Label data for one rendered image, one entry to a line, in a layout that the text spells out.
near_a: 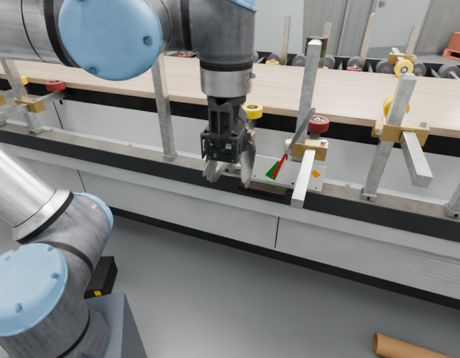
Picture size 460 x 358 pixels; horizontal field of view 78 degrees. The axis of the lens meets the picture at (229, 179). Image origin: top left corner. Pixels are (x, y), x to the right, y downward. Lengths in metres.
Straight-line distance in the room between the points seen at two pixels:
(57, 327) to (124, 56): 0.51
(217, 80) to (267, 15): 5.07
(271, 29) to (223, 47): 5.08
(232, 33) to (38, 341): 0.62
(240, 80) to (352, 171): 0.85
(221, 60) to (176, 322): 1.25
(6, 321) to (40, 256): 0.11
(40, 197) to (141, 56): 0.47
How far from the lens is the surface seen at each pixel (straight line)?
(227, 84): 0.48
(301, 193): 0.74
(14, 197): 0.72
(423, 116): 1.27
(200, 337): 1.45
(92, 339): 0.77
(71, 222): 0.73
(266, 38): 5.49
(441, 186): 1.32
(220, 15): 0.46
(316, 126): 1.03
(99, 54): 0.34
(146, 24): 0.33
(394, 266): 1.59
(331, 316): 1.57
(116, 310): 0.86
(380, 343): 1.49
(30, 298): 0.61
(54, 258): 0.64
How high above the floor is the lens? 1.30
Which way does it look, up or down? 34 degrees down
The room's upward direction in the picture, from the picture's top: straight up
